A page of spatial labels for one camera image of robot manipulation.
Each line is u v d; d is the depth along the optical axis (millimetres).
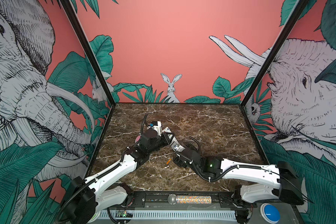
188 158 515
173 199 710
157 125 716
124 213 700
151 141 586
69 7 703
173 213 701
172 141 741
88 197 387
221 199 734
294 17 726
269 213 702
